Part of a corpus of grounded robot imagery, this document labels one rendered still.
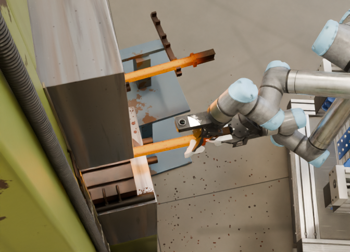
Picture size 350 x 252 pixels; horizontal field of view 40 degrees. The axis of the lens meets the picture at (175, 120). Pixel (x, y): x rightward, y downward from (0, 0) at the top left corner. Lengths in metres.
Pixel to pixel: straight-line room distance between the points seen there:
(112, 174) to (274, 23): 1.95
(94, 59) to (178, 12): 2.38
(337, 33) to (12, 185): 1.27
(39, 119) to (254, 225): 2.12
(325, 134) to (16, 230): 1.27
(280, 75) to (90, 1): 0.74
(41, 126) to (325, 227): 2.02
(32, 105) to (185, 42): 2.57
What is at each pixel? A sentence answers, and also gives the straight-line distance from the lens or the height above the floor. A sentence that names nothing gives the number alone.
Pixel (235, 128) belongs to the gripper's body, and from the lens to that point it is 1.66.
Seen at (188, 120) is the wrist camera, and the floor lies 1.16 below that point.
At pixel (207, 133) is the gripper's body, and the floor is 1.10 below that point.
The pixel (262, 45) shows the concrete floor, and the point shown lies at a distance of 3.15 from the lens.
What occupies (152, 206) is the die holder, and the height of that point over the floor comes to 0.87.
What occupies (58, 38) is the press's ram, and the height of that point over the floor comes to 1.76.
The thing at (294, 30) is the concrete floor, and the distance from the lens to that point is 3.27.
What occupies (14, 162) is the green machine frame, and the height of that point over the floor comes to 2.06.
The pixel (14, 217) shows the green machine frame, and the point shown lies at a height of 1.92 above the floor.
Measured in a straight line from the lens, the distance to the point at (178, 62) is 1.88.
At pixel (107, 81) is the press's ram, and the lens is 0.88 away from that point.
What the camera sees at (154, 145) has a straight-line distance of 1.62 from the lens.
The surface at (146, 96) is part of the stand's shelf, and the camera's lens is 2.12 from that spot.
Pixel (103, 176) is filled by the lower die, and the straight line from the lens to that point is 1.61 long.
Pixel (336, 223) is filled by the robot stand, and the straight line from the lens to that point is 2.51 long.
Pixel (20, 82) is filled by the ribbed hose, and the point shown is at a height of 2.07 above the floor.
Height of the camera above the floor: 2.49
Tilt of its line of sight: 63 degrees down
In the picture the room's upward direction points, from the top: 4 degrees clockwise
